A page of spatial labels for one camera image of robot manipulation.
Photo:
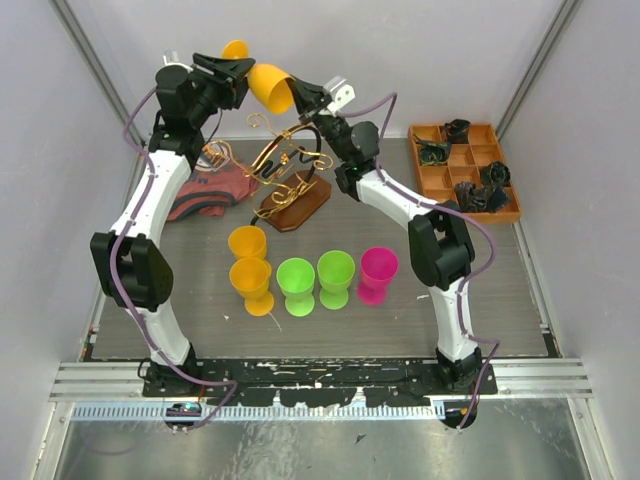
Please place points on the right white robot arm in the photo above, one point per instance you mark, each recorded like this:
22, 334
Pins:
440, 246

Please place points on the orange wine glass rear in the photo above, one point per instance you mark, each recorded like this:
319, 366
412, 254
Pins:
248, 241

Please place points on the black crumpled item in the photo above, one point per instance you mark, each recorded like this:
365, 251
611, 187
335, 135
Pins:
483, 199
495, 174
433, 153
457, 131

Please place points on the orange wine glass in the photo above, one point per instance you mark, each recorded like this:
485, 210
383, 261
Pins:
250, 277
248, 241

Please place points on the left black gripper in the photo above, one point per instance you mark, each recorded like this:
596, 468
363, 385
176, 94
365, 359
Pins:
235, 88

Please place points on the slotted grey cable duct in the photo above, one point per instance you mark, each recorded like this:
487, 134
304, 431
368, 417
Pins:
190, 412

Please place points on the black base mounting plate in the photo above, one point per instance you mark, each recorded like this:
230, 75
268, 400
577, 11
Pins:
393, 382

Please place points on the black crumpled item top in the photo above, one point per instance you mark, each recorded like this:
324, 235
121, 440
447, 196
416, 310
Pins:
457, 131

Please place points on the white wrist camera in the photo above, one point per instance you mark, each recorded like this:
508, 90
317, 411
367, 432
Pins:
340, 92
171, 58

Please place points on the black crumpled item bottom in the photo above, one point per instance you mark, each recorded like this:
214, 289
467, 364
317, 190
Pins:
483, 199

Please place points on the orange wine glass front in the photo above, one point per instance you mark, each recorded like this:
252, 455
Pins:
250, 277

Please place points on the black crumpled item right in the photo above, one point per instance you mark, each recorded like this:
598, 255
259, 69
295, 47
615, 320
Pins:
495, 174

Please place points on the black crumpled item left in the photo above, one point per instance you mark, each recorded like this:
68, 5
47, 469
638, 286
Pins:
433, 153

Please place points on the red printed cloth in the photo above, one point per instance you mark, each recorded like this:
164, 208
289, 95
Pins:
217, 182

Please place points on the aluminium frame rail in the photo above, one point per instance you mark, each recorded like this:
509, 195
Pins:
516, 378

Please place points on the gold wire wine glass rack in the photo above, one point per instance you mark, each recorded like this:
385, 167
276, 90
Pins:
289, 188

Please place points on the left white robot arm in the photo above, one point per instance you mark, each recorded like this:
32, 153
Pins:
131, 268

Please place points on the green wine glass left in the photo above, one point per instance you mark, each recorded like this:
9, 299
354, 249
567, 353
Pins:
296, 279

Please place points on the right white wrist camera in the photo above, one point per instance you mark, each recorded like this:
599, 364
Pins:
340, 92

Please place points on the green wine glass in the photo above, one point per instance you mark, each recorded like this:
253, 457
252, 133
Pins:
335, 270
296, 279

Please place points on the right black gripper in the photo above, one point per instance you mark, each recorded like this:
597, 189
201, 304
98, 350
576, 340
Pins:
306, 98

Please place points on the yellow plastic wine glass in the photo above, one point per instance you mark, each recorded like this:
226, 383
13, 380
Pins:
268, 83

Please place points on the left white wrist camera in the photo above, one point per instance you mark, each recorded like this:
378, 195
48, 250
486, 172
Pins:
171, 58

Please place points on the pink plastic wine glass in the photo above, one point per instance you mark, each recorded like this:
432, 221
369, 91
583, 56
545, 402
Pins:
378, 268

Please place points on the green wine glass right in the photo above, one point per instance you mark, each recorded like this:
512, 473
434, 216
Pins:
335, 270

